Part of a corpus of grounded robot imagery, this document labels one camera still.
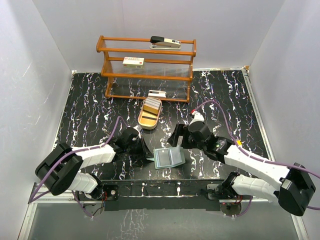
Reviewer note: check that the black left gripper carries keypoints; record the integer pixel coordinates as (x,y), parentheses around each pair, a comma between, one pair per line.
(144,152)

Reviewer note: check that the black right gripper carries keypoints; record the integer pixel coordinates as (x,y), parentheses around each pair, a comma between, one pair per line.
(181,130)

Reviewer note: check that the mint green card holder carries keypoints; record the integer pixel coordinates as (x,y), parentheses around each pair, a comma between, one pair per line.
(177,157)

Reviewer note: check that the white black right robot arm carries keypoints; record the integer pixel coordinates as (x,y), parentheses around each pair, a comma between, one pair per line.
(289,186)

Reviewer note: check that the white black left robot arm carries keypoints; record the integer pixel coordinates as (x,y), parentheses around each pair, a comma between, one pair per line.
(61,169)

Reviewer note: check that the beige oval card tray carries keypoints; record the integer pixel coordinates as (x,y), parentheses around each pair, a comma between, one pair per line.
(148,121)

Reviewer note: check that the stack of credit cards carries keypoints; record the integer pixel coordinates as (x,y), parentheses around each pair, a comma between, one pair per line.
(151,106)

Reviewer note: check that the black front base bar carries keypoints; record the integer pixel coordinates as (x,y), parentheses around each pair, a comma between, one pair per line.
(187,194)

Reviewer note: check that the wooden three-tier shelf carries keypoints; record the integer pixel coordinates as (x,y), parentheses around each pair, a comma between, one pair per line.
(164,70)

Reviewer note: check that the white red staples box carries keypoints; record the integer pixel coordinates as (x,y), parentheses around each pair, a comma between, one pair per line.
(133,62)

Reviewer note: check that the black grey stapler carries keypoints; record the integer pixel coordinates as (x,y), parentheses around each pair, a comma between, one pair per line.
(162,43)

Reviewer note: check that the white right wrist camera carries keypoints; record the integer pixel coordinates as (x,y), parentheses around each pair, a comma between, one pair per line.
(196,117)

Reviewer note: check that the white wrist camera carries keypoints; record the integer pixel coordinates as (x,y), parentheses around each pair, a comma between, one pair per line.
(196,117)
(138,128)

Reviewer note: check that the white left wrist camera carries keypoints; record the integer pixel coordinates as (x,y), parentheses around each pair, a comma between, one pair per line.
(138,128)

